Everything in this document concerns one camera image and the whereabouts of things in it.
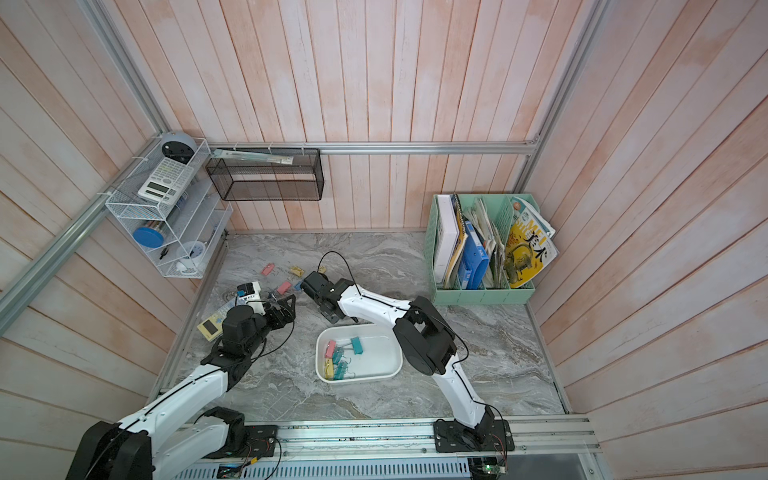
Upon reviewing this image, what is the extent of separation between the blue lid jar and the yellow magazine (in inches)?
39.2

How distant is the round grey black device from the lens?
0.81 meters

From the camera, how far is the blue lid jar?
0.78 meters
